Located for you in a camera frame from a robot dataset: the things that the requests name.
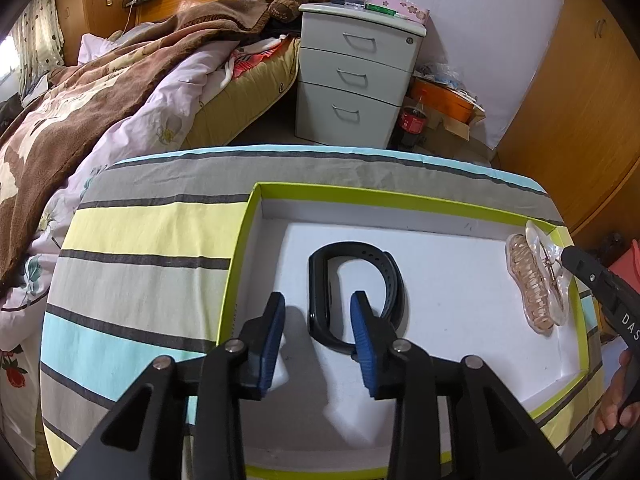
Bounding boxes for grey three drawer nightstand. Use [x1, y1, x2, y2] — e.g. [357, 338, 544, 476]
[295, 3, 426, 148]

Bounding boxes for wooden wardrobe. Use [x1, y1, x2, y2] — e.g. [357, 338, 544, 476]
[494, 0, 639, 248]

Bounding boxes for translucent pink hair claw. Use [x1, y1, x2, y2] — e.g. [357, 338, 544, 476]
[506, 220, 573, 336]

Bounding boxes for lilac floral duvet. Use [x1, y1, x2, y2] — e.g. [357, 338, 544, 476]
[1, 41, 236, 478]

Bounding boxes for pink floral box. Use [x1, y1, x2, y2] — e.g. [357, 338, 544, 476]
[346, 0, 430, 25]

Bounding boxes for orange storage box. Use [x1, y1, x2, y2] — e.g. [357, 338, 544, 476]
[409, 77, 486, 126]

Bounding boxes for right hand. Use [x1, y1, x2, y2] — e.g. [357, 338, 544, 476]
[594, 350, 639, 434]

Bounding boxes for brown fleece blanket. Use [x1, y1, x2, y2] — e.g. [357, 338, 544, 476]
[1, 0, 268, 288]

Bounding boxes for green shallow tray box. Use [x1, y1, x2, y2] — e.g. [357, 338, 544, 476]
[218, 182, 589, 479]

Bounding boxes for patterned window curtain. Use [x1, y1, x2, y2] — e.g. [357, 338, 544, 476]
[10, 0, 65, 96]

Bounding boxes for cola bottle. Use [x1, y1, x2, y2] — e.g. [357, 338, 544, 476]
[399, 96, 427, 151]

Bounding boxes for black wristband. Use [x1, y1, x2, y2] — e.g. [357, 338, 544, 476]
[307, 240, 409, 356]

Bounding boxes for striped tablecloth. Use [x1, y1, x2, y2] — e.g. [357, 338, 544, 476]
[40, 145, 604, 479]

